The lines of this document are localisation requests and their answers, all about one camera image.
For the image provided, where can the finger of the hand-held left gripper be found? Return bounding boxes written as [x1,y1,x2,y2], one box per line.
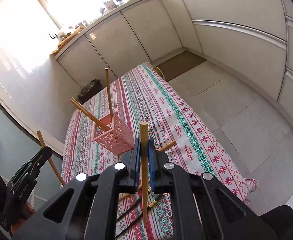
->
[8,147,52,189]

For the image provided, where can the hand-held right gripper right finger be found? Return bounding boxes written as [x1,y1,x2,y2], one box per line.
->
[148,137,278,240]

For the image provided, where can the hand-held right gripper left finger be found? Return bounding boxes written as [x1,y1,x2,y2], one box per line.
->
[11,138,141,240]

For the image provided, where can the light wooden chopstick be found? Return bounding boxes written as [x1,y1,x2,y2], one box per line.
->
[36,130,66,187]
[104,68,114,118]
[139,121,149,228]
[70,100,109,132]
[72,97,110,130]

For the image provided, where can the pink perforated chopstick holder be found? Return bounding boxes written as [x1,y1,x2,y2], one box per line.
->
[91,114,134,154]

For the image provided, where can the person's left hand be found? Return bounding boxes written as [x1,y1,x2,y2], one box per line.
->
[23,202,35,217]

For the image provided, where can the frosted glass door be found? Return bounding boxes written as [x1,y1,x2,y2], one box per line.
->
[0,80,64,205]

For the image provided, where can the black trash bin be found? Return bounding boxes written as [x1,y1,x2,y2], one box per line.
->
[78,79,103,103]

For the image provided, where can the person's dark trouser leg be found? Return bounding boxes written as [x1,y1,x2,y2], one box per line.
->
[258,205,293,240]

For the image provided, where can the patterned tablecloth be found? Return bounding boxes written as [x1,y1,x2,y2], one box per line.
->
[61,62,258,240]

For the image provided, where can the yellow cloth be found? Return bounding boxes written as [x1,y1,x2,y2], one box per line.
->
[52,27,84,55]

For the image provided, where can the yellow plastic stool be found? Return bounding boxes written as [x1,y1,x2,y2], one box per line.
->
[153,65,167,80]

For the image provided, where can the brown floor mat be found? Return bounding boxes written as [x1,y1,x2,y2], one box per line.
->
[157,51,207,81]

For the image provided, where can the row of small jars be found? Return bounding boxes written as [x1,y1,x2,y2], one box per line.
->
[74,19,90,30]

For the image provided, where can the white framed window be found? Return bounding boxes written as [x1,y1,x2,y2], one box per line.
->
[36,0,127,30]

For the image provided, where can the white kitchen base cabinet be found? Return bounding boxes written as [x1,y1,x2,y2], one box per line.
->
[50,0,293,105]

